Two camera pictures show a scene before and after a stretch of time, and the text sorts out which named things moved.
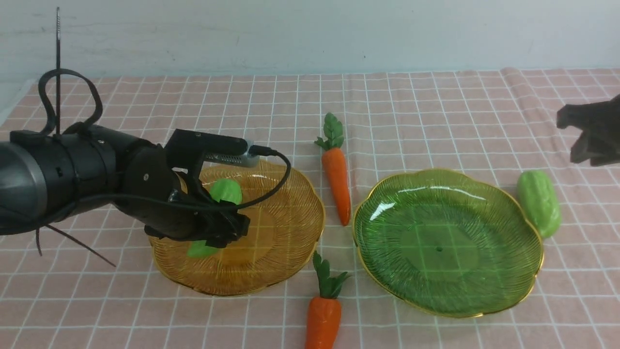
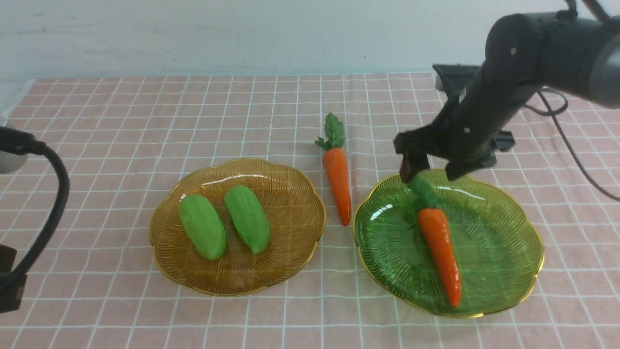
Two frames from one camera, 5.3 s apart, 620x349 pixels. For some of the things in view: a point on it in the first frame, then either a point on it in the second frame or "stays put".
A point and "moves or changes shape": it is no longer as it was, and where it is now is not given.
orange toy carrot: (334, 164) stays put
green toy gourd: (226, 189) moves or changes shape
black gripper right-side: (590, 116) -> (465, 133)
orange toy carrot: (324, 312) -> (437, 236)
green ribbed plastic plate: (439, 242) stays put
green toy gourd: (540, 202) -> (248, 214)
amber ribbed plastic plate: (284, 232) stays put
